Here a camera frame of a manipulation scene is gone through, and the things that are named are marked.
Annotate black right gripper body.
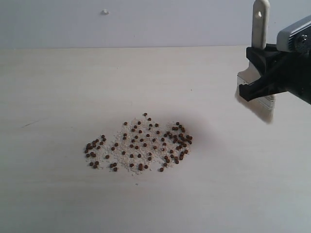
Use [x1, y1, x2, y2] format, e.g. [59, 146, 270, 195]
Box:
[282, 51, 311, 104]

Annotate white paint brush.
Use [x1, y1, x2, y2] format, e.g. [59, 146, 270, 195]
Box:
[235, 0, 275, 124]

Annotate brown beans and white crumbs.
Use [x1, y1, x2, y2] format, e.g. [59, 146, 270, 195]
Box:
[79, 112, 195, 180]

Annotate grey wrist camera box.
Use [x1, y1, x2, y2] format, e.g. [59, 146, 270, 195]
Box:
[276, 16, 311, 53]

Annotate small white wall plug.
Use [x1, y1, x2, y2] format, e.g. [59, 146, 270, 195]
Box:
[101, 9, 110, 15]

